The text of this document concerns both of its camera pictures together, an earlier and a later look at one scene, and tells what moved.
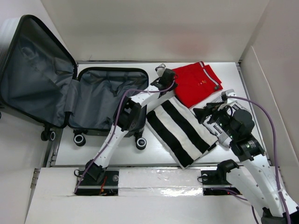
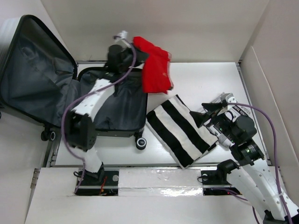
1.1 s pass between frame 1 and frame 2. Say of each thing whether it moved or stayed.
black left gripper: moved
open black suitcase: stayed
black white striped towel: stayed
